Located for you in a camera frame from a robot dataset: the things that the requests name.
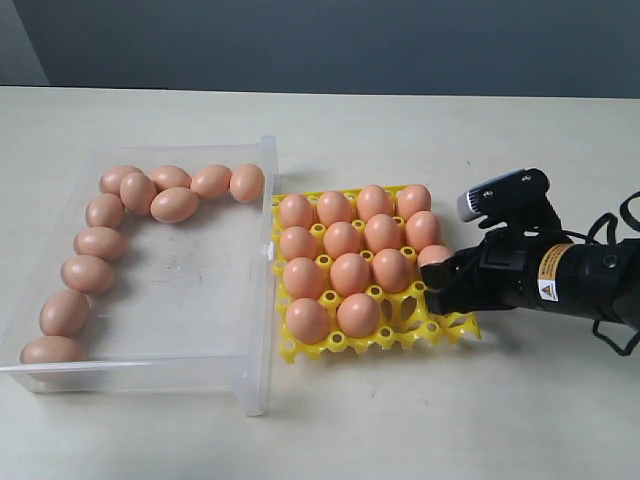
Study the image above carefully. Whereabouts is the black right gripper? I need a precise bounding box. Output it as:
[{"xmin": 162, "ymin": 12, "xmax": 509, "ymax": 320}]
[{"xmin": 419, "ymin": 223, "xmax": 565, "ymax": 315}]

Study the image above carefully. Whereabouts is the brown egg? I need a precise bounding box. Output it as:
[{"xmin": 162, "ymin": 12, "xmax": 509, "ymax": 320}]
[
  {"xmin": 73, "ymin": 226, "xmax": 127, "ymax": 262},
  {"xmin": 323, "ymin": 221, "xmax": 362, "ymax": 259},
  {"xmin": 329, "ymin": 253, "xmax": 371, "ymax": 298},
  {"xmin": 417, "ymin": 244, "xmax": 453, "ymax": 267},
  {"xmin": 337, "ymin": 293, "xmax": 380, "ymax": 338},
  {"xmin": 279, "ymin": 226, "xmax": 318, "ymax": 261},
  {"xmin": 372, "ymin": 248, "xmax": 412, "ymax": 294},
  {"xmin": 356, "ymin": 185, "xmax": 393, "ymax": 222},
  {"xmin": 190, "ymin": 164, "xmax": 232, "ymax": 200},
  {"xmin": 364, "ymin": 213, "xmax": 402, "ymax": 254},
  {"xmin": 120, "ymin": 172, "xmax": 157, "ymax": 216},
  {"xmin": 61, "ymin": 255, "xmax": 115, "ymax": 295},
  {"xmin": 148, "ymin": 165, "xmax": 191, "ymax": 192},
  {"xmin": 283, "ymin": 257, "xmax": 324, "ymax": 299},
  {"xmin": 396, "ymin": 184, "xmax": 432, "ymax": 220},
  {"xmin": 229, "ymin": 164, "xmax": 264, "ymax": 203},
  {"xmin": 405, "ymin": 210, "xmax": 441, "ymax": 253},
  {"xmin": 40, "ymin": 289, "xmax": 90, "ymax": 337},
  {"xmin": 150, "ymin": 187, "xmax": 199, "ymax": 224},
  {"xmin": 20, "ymin": 336, "xmax": 88, "ymax": 364},
  {"xmin": 279, "ymin": 194, "xmax": 314, "ymax": 229},
  {"xmin": 285, "ymin": 298, "xmax": 330, "ymax": 344},
  {"xmin": 85, "ymin": 193, "xmax": 125, "ymax": 229},
  {"xmin": 316, "ymin": 191, "xmax": 354, "ymax": 226},
  {"xmin": 99, "ymin": 165, "xmax": 141, "ymax": 196}
]

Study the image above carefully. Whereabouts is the clear plastic bin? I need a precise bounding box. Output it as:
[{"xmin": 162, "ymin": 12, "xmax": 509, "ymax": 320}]
[{"xmin": 1, "ymin": 136, "xmax": 279, "ymax": 416}]

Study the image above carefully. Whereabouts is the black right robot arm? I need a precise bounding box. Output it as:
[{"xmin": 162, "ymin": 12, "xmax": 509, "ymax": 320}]
[{"xmin": 420, "ymin": 199, "xmax": 639, "ymax": 329}]

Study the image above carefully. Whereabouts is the yellow plastic egg tray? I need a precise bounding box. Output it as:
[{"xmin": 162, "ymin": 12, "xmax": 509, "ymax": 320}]
[{"xmin": 272, "ymin": 185, "xmax": 482, "ymax": 363}]

